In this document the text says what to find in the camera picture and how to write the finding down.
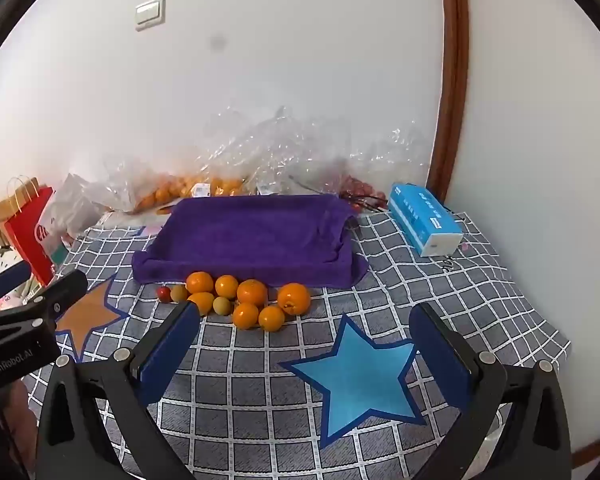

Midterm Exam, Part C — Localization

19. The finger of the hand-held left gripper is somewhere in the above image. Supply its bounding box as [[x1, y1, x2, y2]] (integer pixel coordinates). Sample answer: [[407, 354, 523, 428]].
[[0, 261, 32, 304], [41, 270, 89, 322]]

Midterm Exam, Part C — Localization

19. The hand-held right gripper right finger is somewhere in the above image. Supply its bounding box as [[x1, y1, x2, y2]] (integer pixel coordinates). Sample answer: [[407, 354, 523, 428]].
[[409, 301, 573, 480]]

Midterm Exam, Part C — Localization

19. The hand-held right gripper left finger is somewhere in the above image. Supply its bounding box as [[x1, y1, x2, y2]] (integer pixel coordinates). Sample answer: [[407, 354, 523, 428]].
[[34, 301, 203, 480]]

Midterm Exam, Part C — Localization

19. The large orange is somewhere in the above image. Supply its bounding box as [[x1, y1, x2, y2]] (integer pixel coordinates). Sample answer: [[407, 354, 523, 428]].
[[277, 282, 312, 316]]

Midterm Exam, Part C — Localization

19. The purple towel lined tray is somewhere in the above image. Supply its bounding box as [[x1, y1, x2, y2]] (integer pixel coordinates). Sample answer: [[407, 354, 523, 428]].
[[131, 194, 370, 288]]

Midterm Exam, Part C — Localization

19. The person's left hand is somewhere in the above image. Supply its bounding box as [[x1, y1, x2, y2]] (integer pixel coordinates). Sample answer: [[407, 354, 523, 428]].
[[0, 380, 40, 466]]

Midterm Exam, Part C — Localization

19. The spotted white cloth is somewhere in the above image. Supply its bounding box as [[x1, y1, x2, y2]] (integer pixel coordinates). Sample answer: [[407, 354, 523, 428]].
[[0, 245, 46, 311]]

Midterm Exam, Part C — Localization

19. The red paper bag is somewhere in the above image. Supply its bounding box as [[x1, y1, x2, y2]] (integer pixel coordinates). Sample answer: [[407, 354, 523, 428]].
[[4, 176, 61, 287]]

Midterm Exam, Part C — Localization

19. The white plastic bag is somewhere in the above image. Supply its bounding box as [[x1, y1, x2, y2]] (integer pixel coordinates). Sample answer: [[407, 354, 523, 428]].
[[40, 174, 106, 248]]

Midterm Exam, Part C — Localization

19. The patterned bed sheet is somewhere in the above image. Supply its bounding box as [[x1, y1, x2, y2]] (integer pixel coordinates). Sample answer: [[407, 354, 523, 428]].
[[100, 207, 173, 233]]

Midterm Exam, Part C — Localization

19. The grey checkered star blanket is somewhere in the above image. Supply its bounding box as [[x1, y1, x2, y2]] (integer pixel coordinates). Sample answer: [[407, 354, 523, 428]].
[[27, 210, 572, 480]]

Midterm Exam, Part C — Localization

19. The clear bag of small oranges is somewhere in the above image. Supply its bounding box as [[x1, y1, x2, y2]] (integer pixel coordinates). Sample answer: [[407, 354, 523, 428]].
[[102, 155, 216, 216]]

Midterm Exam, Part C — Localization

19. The blue tissue box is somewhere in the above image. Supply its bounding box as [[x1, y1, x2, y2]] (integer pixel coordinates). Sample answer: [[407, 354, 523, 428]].
[[387, 182, 465, 258]]

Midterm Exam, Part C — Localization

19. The clear bag of red tomatoes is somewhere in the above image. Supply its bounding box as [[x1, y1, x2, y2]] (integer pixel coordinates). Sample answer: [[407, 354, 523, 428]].
[[330, 120, 431, 206]]

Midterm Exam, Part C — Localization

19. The large clear bag of oranges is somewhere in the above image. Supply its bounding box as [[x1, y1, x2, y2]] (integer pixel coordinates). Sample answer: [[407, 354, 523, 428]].
[[200, 107, 351, 198]]

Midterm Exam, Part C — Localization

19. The thin black cord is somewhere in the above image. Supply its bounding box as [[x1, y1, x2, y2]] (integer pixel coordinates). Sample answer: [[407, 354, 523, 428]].
[[340, 191, 388, 212]]

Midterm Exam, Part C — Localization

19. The brown wooden door frame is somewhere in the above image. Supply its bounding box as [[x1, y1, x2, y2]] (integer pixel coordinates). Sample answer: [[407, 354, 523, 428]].
[[426, 0, 471, 201]]

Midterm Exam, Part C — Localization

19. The white light switch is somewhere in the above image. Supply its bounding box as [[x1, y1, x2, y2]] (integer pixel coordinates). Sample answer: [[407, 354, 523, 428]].
[[134, 0, 167, 32]]

